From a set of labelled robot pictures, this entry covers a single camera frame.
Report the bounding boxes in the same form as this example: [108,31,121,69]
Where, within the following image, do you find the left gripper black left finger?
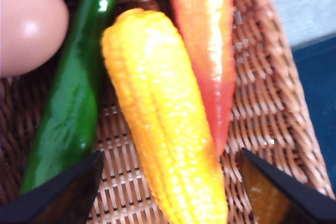
[0,150,105,224]

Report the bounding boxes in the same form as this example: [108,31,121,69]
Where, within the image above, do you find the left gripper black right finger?
[240,147,336,224]

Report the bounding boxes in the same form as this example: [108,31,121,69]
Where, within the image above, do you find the yellow toy corn cob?
[101,8,228,224]

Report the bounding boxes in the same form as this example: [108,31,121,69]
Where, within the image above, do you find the brown wicker basket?
[0,0,336,224]

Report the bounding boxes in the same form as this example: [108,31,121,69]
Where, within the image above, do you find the green toy chili pepper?
[19,0,121,196]

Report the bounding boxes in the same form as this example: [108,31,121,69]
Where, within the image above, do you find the brown egg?
[0,0,70,78]

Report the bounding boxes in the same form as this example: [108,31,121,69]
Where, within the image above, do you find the orange toy carrot green leaves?
[164,0,237,156]

